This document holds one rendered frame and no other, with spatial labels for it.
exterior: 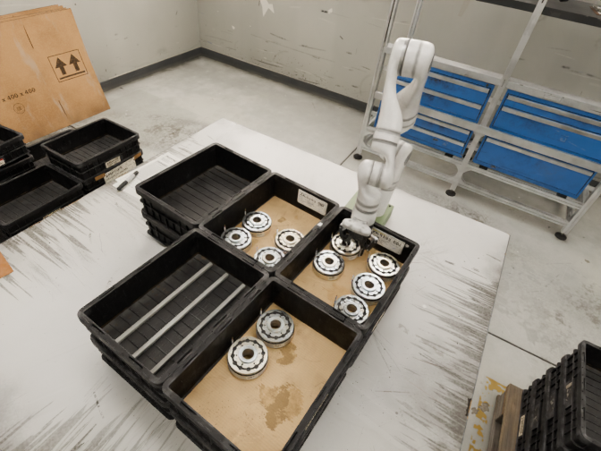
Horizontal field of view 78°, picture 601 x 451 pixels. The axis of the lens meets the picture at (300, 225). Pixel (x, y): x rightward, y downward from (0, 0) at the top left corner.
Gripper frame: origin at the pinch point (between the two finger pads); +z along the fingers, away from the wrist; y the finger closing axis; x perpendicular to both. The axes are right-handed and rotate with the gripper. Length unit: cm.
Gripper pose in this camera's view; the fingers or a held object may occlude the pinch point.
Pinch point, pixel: (353, 249)
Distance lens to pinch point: 127.9
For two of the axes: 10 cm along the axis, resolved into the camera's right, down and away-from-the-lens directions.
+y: -8.8, -3.9, 2.8
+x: -4.6, 5.8, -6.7
